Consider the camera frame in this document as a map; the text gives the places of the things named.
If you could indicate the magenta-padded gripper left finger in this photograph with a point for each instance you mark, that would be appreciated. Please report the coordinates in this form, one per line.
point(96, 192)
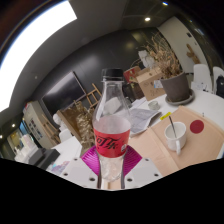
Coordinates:
point(88, 163)

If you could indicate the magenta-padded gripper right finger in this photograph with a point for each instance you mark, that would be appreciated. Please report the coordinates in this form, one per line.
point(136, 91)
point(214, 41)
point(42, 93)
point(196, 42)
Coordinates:
point(135, 163)

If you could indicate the clear bottle with red label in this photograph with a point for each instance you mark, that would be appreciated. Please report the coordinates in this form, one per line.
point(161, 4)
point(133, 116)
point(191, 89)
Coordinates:
point(111, 140)

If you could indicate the colourful book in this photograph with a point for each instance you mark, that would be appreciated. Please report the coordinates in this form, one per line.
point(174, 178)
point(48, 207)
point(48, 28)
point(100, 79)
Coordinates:
point(60, 167)

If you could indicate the printed newspaper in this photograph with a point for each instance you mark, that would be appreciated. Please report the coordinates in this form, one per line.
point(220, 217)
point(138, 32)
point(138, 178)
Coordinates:
point(143, 120)

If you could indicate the black desktop device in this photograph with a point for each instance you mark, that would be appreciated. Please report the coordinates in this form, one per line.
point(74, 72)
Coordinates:
point(43, 158)

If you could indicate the white mug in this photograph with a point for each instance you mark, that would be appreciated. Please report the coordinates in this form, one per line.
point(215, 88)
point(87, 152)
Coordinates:
point(178, 141)

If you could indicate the metal spoon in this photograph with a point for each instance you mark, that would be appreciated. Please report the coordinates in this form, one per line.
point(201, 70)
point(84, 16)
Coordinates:
point(172, 126)

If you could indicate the yellow marker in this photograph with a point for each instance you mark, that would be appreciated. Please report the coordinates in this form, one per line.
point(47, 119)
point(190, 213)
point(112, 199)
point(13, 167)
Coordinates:
point(166, 116)

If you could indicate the white cabinet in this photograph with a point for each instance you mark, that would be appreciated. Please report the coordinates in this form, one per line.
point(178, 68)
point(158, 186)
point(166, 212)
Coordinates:
point(35, 123)

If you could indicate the wooden easel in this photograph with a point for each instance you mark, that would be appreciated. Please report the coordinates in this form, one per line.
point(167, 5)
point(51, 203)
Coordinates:
point(93, 96)

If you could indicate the tan cardboard mat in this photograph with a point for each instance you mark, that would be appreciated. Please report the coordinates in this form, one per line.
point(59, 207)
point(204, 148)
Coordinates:
point(203, 146)

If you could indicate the flat round red coaster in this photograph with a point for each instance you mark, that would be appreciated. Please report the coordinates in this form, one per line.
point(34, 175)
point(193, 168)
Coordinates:
point(197, 127)

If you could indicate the grey plant saucer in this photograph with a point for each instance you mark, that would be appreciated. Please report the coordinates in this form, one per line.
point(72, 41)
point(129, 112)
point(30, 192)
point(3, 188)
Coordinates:
point(181, 101)

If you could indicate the brown cardboard box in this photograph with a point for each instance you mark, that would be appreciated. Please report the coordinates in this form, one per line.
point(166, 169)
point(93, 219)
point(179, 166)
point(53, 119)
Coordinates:
point(150, 85)

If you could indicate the grey pot with dried plant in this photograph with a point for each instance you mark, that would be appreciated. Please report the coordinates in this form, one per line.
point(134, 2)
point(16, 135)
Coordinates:
point(176, 86)

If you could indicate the red box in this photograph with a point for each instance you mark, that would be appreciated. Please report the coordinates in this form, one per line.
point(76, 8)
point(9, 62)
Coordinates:
point(130, 75)

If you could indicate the white papers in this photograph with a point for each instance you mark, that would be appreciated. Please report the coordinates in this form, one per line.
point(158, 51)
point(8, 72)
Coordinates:
point(197, 86)

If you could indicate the white chair with papers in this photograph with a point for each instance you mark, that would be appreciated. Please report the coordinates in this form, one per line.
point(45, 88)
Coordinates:
point(201, 73)

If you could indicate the black backpack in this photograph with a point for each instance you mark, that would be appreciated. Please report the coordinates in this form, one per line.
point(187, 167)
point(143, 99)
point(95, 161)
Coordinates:
point(220, 86)

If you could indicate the white ceiling light panel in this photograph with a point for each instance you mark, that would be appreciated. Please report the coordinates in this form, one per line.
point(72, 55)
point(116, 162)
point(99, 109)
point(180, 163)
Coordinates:
point(30, 43)

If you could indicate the round ceiling spotlight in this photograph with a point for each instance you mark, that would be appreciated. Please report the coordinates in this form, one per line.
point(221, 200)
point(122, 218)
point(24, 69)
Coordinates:
point(165, 3)
point(147, 19)

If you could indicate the black wall screen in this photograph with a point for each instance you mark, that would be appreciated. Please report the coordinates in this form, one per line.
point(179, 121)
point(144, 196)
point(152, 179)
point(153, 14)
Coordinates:
point(63, 93)

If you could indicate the wooden wall figure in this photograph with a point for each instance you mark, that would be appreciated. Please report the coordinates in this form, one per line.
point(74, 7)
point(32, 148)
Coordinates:
point(192, 53)

